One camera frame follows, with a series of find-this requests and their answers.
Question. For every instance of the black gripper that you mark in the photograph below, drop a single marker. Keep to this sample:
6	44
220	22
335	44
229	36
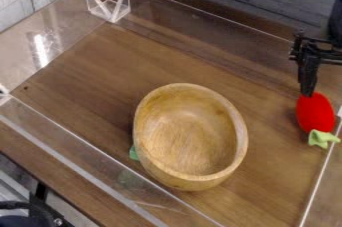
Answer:
309	52

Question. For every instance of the red plush strawberry toy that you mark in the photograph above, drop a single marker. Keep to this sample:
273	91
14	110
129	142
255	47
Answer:
317	119

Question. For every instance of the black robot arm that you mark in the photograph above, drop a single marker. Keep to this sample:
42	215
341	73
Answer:
333	30

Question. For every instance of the wooden brown bowl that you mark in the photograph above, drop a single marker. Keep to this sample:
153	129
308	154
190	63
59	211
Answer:
190	136

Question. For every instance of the green block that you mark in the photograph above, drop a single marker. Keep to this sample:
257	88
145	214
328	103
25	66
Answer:
134	154

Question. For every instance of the black clamp base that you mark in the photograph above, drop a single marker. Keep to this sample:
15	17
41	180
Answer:
49	216

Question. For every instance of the clear acrylic corner bracket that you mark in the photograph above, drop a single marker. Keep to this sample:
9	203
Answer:
112	10

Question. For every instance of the clear acrylic tray wall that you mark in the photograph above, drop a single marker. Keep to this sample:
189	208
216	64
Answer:
75	73

